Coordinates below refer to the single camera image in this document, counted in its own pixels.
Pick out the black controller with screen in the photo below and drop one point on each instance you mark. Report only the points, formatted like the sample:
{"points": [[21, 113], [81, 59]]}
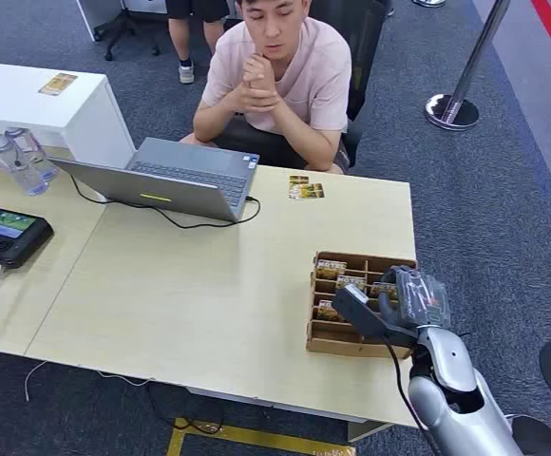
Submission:
{"points": [[11, 236]]}

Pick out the black swivel chair base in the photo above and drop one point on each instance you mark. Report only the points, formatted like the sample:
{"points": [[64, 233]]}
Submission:
{"points": [[123, 31]]}

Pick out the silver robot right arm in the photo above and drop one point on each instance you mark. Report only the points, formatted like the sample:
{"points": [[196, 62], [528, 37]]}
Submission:
{"points": [[449, 365]]}

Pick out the person's left forearm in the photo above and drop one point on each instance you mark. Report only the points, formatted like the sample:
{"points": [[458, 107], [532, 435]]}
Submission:
{"points": [[304, 135]]}

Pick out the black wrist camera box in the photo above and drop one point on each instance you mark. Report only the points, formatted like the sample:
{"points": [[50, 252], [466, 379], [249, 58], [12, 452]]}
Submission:
{"points": [[357, 311]]}

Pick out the grey laptop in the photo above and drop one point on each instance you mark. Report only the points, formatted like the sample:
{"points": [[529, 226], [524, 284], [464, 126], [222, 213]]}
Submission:
{"points": [[185, 176]]}

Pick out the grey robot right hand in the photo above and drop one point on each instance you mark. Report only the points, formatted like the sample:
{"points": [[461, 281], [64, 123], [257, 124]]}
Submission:
{"points": [[422, 299]]}

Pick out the wooden card organizer box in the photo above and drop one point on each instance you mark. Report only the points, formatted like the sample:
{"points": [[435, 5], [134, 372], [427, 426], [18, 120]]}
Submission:
{"points": [[332, 337]]}

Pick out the white cabinet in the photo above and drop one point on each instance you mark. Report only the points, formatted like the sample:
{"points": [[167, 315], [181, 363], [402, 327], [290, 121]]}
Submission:
{"points": [[28, 107]]}

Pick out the gold hotel key card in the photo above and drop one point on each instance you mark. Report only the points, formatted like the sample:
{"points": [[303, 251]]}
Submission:
{"points": [[306, 191], [57, 83], [299, 180], [330, 269], [350, 282], [327, 311], [383, 290]]}

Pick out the chrome stanchion post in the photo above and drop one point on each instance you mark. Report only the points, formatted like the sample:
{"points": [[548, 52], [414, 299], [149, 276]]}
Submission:
{"points": [[465, 75]]}

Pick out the yellow floor tape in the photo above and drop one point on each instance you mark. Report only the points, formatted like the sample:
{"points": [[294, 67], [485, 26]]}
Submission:
{"points": [[257, 437]]}

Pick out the person's left hand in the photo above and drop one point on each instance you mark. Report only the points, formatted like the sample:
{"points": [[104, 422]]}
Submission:
{"points": [[259, 69]]}

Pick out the chrome stanchion base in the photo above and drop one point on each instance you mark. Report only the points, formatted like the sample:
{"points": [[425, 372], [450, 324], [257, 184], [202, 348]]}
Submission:
{"points": [[429, 2]]}

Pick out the person's right hand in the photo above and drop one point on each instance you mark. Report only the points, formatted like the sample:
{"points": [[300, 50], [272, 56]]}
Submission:
{"points": [[251, 100]]}

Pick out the person's right forearm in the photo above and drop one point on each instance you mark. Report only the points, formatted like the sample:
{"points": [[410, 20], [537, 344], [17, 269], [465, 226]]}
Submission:
{"points": [[214, 123]]}

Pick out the standing person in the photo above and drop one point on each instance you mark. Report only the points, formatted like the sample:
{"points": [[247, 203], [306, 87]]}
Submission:
{"points": [[185, 38]]}

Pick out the black office chair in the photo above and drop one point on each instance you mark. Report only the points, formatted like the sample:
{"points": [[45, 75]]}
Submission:
{"points": [[365, 38]]}

